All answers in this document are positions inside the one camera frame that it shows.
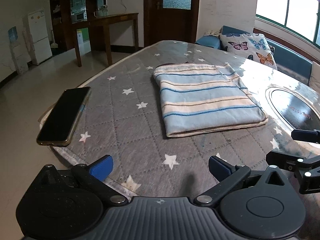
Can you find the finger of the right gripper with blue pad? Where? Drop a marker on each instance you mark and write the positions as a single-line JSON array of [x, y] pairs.
[[306, 135], [305, 170]]

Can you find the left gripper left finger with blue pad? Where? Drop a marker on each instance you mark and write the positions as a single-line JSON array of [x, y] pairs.
[[91, 177]]

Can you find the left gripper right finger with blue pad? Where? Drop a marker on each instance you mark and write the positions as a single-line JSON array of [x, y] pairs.
[[230, 178]]

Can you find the striped blue pink shirt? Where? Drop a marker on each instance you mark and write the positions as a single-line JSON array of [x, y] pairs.
[[203, 98]]

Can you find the round black induction cooker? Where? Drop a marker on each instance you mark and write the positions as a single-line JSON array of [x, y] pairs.
[[292, 110]]

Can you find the beige cushion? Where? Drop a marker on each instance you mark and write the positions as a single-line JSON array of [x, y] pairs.
[[314, 80]]

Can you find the grey star tablecloth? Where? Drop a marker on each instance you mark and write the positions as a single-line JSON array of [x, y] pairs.
[[123, 118]]

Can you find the black smartphone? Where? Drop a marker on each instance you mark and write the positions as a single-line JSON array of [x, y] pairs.
[[58, 128]]

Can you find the blue sofa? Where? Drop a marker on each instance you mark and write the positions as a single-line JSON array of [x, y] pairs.
[[287, 60]]

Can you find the butterfly print pillow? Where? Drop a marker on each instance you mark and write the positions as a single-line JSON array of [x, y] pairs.
[[251, 46]]

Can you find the green framed window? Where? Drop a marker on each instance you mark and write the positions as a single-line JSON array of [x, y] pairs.
[[300, 17]]

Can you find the water dispenser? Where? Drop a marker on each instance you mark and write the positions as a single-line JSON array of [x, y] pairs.
[[17, 52]]

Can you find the white refrigerator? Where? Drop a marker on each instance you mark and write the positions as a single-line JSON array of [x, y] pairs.
[[40, 49]]

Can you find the dark wooden side table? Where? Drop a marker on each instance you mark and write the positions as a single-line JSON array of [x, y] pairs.
[[105, 23]]

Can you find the dark display cabinet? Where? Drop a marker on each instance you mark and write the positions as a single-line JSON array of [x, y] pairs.
[[66, 12]]

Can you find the dark wooden door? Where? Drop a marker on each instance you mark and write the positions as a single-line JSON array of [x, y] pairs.
[[170, 20]]

